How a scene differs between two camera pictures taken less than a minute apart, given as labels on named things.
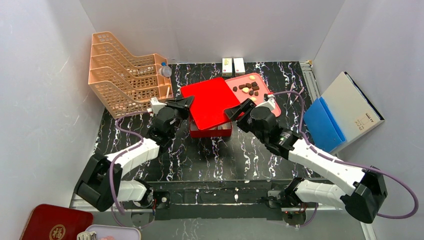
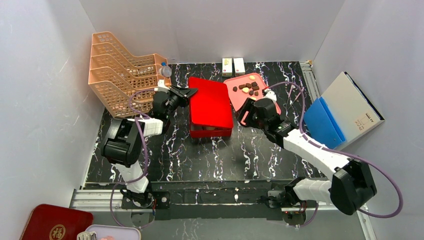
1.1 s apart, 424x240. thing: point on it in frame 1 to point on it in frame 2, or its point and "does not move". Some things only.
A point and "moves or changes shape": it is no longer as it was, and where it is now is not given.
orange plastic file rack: [125, 83] does not move
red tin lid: [212, 97] moves or changes shape
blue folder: [323, 126] does not move
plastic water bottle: [165, 71] does not move
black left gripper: [178, 107] to [178, 96]
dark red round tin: [49, 222] does not move
